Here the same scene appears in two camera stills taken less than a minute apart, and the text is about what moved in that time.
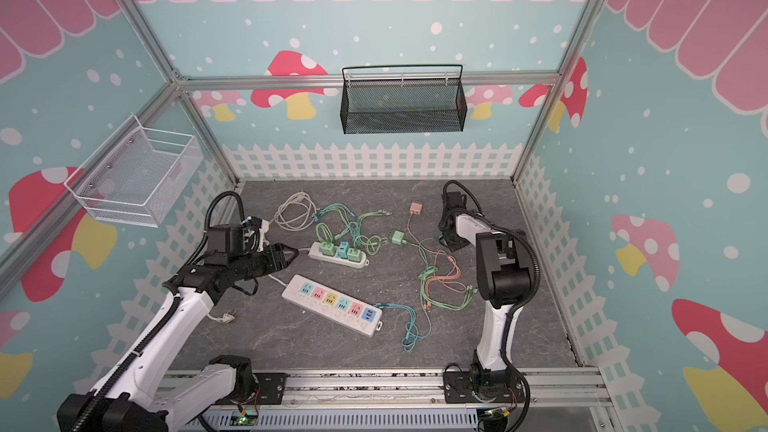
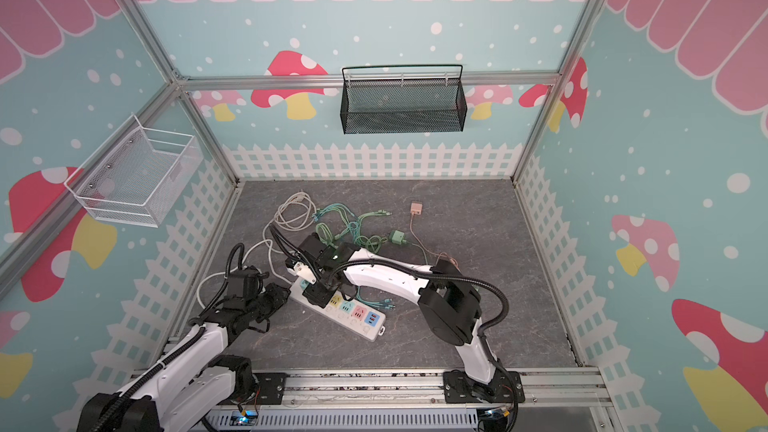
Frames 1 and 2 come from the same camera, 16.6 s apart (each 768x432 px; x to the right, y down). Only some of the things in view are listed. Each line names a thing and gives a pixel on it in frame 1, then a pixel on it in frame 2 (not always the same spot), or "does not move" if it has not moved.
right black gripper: (448, 228) -> (315, 267)
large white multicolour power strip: (334, 305) does not move
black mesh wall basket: (397, 99) does not move
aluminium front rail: (395, 389) does not move
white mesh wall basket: (135, 174) does not move
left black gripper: (276, 261) -> (274, 290)
